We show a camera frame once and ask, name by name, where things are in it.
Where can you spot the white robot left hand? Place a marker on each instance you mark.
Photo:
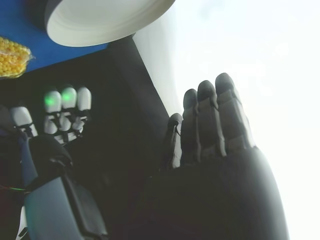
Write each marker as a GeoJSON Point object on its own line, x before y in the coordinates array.
{"type": "Point", "coordinates": [212, 187]}

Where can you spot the yellow block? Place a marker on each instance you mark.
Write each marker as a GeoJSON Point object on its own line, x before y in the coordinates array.
{"type": "Point", "coordinates": [12, 60]}

